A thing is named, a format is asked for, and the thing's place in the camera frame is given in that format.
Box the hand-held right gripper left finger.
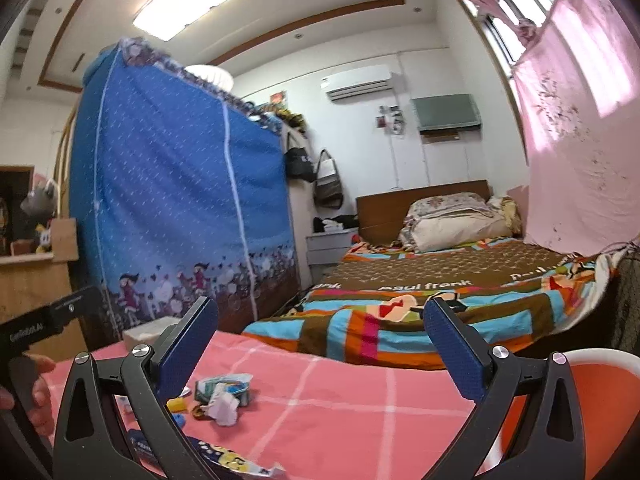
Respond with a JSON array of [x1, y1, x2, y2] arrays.
[[52, 296, 223, 480]]

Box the white wall air conditioner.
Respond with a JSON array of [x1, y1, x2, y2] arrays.
[[320, 64, 393, 102]]

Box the blue printed fabric wardrobe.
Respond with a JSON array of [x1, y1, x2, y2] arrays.
[[67, 37, 303, 341]]

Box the dark blue snack packet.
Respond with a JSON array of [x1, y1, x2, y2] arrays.
[[125, 427, 154, 467]]

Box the grey wall television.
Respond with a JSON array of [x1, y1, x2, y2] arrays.
[[410, 93, 483, 134]]

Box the pile of plush toys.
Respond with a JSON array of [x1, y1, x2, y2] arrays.
[[250, 91, 309, 134]]

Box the pink curtain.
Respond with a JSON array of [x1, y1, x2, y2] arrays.
[[510, 0, 640, 257]]

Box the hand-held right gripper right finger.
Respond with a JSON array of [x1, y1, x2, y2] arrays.
[[423, 298, 587, 480]]

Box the window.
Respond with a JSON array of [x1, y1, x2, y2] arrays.
[[470, 0, 559, 77]]

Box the curved wooden frame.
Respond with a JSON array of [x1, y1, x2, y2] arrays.
[[52, 109, 77, 221]]

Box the black clothes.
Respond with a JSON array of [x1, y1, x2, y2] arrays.
[[312, 214, 359, 234]]

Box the beige pillow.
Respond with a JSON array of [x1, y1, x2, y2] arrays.
[[411, 211, 514, 254]]

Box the grey brown hanging bag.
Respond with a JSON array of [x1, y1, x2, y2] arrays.
[[313, 149, 345, 210]]

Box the cartoon print snack packet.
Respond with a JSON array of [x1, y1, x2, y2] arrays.
[[187, 437, 286, 480]]

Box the colourful printed blanket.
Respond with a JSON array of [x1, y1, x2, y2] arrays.
[[242, 236, 622, 369]]

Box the wooden cabinet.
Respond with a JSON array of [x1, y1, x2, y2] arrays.
[[0, 164, 87, 362]]

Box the silver green foil wrapper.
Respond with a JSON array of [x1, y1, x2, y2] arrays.
[[194, 374, 254, 407]]

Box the floral pillow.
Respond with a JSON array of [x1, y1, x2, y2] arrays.
[[404, 193, 494, 222]]

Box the person's left hand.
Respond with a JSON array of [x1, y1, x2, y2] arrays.
[[0, 352, 57, 438]]

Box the thick white book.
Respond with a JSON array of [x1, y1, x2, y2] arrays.
[[122, 322, 174, 349]]

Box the wooden bed headboard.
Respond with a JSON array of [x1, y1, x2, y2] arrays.
[[356, 179, 492, 247]]

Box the rectangular ceiling light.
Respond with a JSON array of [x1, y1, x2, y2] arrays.
[[132, 0, 246, 41]]

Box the black yellow plush toy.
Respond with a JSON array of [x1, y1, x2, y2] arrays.
[[34, 222, 55, 256]]

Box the pink checked cloth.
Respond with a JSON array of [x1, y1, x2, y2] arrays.
[[42, 330, 527, 480]]

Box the cardboard box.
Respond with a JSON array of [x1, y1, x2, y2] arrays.
[[50, 217, 79, 264]]

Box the small wall pictures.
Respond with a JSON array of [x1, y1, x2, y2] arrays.
[[375, 104, 407, 137]]

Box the black hanging bag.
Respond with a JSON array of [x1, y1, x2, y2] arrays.
[[284, 132, 319, 184]]

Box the crumpled white paper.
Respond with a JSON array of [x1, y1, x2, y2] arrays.
[[205, 391, 239, 426]]

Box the white round lampshade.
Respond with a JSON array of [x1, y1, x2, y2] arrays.
[[184, 64, 234, 97]]

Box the yellow floral quilt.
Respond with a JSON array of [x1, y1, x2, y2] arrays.
[[487, 195, 522, 237]]

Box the white nightstand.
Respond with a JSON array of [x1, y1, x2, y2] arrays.
[[306, 230, 357, 282]]

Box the grey plush mouse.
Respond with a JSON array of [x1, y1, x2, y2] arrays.
[[20, 179, 61, 234]]

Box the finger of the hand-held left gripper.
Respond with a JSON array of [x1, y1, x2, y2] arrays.
[[47, 286, 108, 333]]

